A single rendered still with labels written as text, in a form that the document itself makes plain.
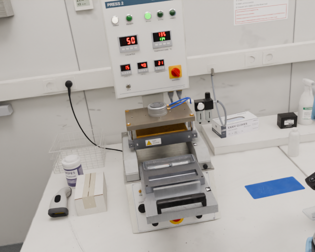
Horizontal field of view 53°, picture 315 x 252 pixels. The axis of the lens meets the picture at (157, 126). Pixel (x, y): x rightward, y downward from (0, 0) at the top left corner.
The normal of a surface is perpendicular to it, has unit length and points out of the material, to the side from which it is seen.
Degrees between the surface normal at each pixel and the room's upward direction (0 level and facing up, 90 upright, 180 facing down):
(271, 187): 0
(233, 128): 90
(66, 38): 90
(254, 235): 0
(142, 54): 90
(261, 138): 0
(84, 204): 89
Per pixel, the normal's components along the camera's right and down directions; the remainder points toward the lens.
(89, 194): -0.11, -0.92
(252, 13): 0.09, 0.40
